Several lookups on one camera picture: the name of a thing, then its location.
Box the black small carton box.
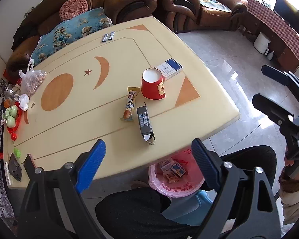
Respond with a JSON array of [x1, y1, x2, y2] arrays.
[[137, 105, 155, 145]]

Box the orange snack bar wrapper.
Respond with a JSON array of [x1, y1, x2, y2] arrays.
[[121, 86, 140, 121]]

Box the red paper cup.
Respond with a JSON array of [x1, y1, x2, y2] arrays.
[[141, 68, 166, 100]]

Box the white blue cigarette box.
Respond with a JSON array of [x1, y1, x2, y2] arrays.
[[155, 58, 183, 81]]

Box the pink trash bag bin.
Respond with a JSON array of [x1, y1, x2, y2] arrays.
[[149, 147, 205, 198]]

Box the person right hand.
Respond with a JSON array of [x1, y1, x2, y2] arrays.
[[284, 147, 294, 179]]

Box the blue plastic stool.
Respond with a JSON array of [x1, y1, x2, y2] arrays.
[[162, 190, 213, 226]]

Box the person black trouser leg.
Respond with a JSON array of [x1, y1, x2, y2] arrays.
[[95, 145, 276, 238]]

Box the checkered cloth tv cabinet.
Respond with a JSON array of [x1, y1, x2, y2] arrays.
[[242, 0, 299, 72]]

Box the red plastic tray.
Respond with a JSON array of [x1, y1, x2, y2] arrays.
[[7, 109, 23, 141]]

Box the beige wooden table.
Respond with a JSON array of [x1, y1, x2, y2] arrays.
[[3, 17, 240, 179]]

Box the small white plastic bag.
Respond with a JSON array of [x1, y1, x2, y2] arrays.
[[14, 94, 30, 112]]

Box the green apple toys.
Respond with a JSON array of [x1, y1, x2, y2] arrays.
[[4, 105, 18, 128]]

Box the white bucket appliance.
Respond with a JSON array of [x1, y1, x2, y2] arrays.
[[253, 32, 271, 54]]

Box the clear bag of nuts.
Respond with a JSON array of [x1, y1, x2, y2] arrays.
[[19, 59, 47, 97]]

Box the glass jar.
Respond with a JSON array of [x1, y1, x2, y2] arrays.
[[4, 84, 20, 101]]

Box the black tv monitor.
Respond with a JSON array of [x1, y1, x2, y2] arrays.
[[273, 0, 299, 34]]

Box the silver gum pack left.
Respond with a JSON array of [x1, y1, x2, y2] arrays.
[[102, 33, 108, 42]]

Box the silver gum pack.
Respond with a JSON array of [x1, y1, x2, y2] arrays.
[[108, 31, 115, 40], [102, 33, 108, 42]]

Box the silver gum pack right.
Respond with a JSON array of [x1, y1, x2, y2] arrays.
[[108, 31, 115, 40]]

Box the blue floral sofa cover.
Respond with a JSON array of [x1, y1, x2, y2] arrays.
[[30, 7, 113, 66]]

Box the pink round cushion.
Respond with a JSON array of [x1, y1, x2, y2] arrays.
[[59, 0, 89, 21]]

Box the brown leather armchair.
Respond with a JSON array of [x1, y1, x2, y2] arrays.
[[153, 0, 247, 33]]

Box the brown leather long sofa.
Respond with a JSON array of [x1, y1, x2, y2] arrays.
[[3, 0, 157, 84]]

